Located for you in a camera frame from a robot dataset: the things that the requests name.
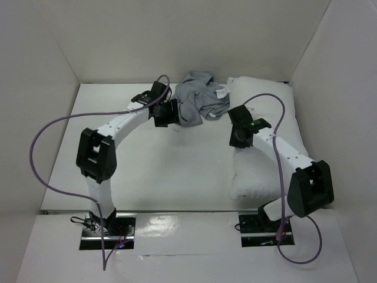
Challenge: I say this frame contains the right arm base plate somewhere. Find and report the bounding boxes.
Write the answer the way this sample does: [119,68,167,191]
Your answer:
[234,213,280,248]

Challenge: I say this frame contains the white pillow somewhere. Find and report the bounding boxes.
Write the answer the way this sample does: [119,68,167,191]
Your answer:
[227,77,307,200]

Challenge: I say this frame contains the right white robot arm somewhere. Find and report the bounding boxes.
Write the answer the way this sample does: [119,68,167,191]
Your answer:
[228,105,335,235]

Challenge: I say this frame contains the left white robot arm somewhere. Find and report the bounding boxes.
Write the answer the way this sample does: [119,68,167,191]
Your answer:
[76,81,177,235]

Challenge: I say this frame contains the white pillow care label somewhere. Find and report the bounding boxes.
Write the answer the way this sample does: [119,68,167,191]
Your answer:
[216,86,230,99]

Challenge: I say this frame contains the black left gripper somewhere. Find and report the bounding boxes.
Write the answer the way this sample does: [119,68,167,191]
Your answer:
[153,98,180,128]

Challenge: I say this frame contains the grey pillowcase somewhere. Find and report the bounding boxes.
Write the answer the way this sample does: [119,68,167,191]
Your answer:
[173,71,230,127]

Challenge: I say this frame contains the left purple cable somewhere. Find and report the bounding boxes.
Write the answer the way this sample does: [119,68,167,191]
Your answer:
[29,74,170,271]

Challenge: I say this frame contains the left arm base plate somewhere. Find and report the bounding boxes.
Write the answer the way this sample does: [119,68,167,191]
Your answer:
[70,213,136,251]

